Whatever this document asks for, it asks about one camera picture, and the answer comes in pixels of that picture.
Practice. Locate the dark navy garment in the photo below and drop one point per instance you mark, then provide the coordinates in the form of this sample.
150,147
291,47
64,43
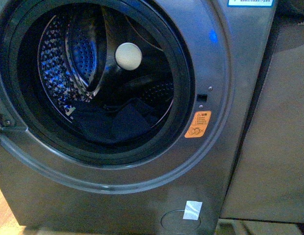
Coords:
120,124

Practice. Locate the grey front-load washing machine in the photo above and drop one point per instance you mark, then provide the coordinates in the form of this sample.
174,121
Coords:
198,55

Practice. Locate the orange warning sticker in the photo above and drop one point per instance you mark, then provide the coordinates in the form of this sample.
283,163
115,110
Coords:
198,125

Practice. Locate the white drum centre cap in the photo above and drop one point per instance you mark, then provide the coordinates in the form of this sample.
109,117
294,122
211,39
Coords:
128,56

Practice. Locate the white tape patch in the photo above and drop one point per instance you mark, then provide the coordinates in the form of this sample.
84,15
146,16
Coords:
192,210

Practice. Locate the blue white energy label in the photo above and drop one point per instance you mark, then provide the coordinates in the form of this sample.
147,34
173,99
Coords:
250,3

